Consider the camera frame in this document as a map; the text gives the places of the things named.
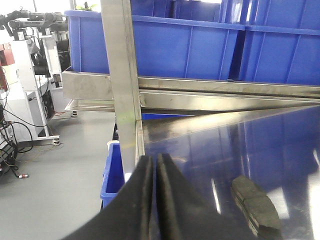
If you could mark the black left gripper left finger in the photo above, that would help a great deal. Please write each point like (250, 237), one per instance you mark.
(127, 216)

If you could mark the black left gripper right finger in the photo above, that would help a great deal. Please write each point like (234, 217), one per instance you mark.
(183, 214)

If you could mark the dark brake pad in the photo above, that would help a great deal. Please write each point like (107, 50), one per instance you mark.
(258, 209)

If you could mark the blue bin on floor left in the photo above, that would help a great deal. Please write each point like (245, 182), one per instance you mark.
(113, 175)

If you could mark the left blue plastic crate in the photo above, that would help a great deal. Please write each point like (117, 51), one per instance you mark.
(165, 47)

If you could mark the blue plastic crate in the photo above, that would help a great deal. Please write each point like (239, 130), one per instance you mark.
(280, 42)
(165, 47)

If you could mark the white equipment cart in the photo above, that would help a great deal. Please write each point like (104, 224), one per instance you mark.
(35, 91)

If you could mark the right blue plastic crate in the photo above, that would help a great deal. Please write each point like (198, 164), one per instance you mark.
(280, 42)

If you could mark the steel rack shelf rail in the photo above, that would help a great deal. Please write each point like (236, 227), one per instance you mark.
(99, 91)

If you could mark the steel rack left post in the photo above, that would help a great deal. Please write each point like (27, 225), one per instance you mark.
(118, 30)

